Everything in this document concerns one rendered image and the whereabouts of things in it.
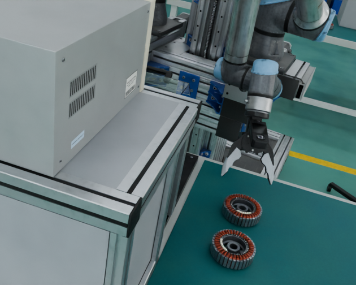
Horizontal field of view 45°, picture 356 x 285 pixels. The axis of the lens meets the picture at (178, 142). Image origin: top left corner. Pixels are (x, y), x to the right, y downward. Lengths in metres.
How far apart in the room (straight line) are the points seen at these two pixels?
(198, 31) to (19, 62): 1.25
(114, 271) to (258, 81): 0.73
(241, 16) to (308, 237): 0.66
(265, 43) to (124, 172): 1.02
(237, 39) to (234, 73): 0.11
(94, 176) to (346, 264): 0.78
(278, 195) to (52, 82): 0.95
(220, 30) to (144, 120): 0.96
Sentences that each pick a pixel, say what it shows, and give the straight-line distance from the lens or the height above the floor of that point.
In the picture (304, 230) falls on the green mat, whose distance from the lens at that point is 1.30.
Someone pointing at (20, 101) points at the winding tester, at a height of 1.23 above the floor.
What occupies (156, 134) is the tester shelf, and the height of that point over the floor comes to 1.12.
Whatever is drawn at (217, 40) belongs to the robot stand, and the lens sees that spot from 1.77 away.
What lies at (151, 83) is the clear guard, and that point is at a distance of 1.15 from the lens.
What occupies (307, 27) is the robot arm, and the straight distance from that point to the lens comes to 1.52.
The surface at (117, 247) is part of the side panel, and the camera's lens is 0.68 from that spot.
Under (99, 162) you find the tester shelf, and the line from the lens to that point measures 0.72.
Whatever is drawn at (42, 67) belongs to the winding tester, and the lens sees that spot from 0.60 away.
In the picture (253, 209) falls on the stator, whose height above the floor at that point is 0.78.
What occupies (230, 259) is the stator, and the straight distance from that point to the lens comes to 1.07.
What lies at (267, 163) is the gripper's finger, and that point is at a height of 0.89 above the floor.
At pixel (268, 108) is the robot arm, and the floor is 1.03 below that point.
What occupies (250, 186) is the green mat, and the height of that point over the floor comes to 0.75.
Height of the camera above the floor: 1.52
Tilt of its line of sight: 30 degrees down
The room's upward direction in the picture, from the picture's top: 11 degrees clockwise
